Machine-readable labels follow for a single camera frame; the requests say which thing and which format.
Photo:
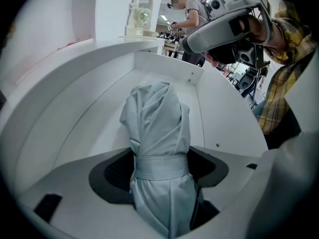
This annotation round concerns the person's yellow plaid shirt torso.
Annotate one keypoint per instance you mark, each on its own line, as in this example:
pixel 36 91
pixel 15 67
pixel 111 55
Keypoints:
pixel 281 88

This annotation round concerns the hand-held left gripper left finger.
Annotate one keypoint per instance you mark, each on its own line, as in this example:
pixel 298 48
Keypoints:
pixel 74 183

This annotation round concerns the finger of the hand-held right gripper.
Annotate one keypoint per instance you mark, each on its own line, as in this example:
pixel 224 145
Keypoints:
pixel 211 37
pixel 224 52

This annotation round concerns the grey device on stand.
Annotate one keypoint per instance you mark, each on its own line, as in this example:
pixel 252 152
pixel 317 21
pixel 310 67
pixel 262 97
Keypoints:
pixel 246 81

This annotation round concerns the grey umbrella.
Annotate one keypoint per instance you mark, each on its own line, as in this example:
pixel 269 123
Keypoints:
pixel 159 123

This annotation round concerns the person's right hand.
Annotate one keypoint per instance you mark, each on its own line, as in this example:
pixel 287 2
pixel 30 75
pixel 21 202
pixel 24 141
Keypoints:
pixel 260 32

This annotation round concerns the white arched ornament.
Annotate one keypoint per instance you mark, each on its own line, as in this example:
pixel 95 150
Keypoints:
pixel 139 16

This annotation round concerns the white dressing table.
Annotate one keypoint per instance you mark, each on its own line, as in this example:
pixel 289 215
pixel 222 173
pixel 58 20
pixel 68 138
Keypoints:
pixel 112 11

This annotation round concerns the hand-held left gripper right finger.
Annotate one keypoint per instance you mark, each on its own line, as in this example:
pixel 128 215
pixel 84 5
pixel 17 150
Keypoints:
pixel 234 183

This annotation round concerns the white drawer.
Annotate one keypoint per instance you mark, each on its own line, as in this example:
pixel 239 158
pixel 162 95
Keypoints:
pixel 82 123

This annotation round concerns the ceiling light panel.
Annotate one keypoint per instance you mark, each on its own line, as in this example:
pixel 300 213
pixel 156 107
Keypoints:
pixel 163 17

